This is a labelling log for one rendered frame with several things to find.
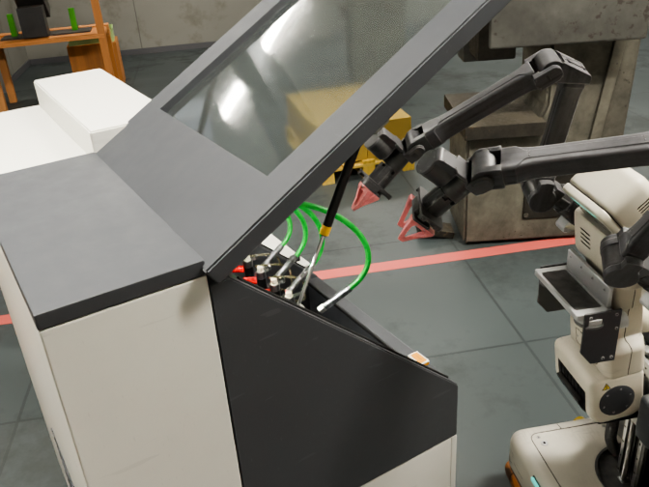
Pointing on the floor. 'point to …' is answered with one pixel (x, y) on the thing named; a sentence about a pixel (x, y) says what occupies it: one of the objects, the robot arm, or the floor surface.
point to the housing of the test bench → (109, 319)
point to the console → (89, 105)
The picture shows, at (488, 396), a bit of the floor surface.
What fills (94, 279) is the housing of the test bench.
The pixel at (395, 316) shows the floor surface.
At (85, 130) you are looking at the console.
